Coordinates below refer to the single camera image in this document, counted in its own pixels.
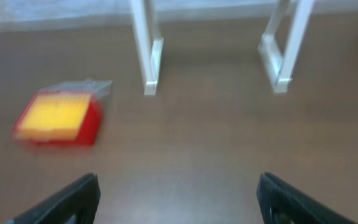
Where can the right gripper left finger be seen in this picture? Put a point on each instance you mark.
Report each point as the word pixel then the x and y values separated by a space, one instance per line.
pixel 67 202

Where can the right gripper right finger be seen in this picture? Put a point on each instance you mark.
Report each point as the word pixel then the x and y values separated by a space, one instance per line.
pixel 286 199

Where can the red and yellow tip box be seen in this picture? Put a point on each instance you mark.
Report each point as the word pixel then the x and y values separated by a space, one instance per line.
pixel 57 118

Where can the white and blue stand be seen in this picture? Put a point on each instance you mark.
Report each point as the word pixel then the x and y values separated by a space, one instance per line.
pixel 149 62

